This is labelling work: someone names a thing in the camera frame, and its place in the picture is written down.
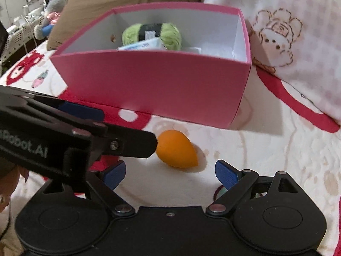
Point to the person's left hand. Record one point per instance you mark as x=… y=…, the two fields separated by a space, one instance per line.
x=8 y=186

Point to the brown embroidered pillow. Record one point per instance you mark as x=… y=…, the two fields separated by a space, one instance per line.
x=88 y=5

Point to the white cabinet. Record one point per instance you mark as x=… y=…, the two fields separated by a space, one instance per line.
x=10 y=0

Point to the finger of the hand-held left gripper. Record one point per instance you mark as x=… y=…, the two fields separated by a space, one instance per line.
x=82 y=110
x=130 y=144

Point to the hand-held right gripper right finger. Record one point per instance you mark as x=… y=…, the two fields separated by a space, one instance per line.
x=226 y=173

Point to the pink cardboard box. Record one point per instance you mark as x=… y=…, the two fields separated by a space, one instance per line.
x=159 y=85

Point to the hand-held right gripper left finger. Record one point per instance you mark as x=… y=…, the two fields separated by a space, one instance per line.
x=116 y=174

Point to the blue wipes packet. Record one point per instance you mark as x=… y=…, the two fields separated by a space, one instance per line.
x=143 y=44

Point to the cartoon printed bed sheet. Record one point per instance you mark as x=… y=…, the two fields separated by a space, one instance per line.
x=266 y=152

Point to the white appliance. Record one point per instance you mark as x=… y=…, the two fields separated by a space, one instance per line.
x=30 y=8

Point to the grey plush toy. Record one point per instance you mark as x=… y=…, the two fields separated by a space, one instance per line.
x=54 y=6

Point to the orange makeup sponge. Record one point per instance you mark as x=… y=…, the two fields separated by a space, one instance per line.
x=173 y=149

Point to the table with patterned tablecloth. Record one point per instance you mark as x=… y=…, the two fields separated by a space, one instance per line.
x=16 y=40

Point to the green yarn ball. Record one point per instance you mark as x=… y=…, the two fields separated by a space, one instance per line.
x=170 y=36

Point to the pink bear print pillow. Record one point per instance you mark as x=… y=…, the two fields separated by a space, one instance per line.
x=293 y=45

